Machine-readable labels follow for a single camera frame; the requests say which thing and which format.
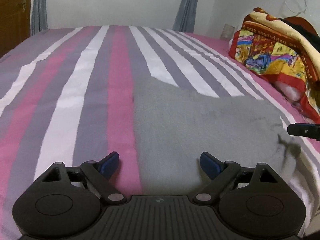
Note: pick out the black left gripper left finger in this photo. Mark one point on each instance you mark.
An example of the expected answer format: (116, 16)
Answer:
(86, 183)

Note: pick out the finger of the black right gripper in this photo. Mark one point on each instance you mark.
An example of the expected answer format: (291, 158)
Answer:
(311, 131)

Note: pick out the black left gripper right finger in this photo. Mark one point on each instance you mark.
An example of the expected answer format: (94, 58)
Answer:
(226, 176)

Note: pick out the grey pants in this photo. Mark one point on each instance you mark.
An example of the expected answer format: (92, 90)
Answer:
(173, 127)

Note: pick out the white pillow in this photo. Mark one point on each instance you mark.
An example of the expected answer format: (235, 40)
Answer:
(291, 93)

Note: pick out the pink striped bed sheet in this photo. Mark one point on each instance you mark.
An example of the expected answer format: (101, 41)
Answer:
(67, 95)

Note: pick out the black cloth on pillows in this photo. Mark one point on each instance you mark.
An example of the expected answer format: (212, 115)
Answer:
(313, 39)

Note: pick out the colourful red yellow pillow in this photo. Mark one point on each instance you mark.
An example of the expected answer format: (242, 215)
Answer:
(272, 56)

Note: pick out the red wooden headboard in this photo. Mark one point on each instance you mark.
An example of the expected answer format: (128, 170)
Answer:
(303, 22)

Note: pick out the cream red folded blanket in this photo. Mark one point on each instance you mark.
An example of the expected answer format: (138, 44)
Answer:
(285, 34)

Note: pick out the grey curtain right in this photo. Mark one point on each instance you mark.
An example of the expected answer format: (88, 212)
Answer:
(185, 18)

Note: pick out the grey curtain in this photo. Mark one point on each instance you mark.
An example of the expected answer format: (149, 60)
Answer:
(39, 21)
(185, 18)

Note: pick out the grey curtain left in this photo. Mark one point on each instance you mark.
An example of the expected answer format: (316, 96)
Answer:
(39, 21)

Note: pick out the brown wooden wardrobe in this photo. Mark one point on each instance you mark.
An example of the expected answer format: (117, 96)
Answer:
(15, 23)

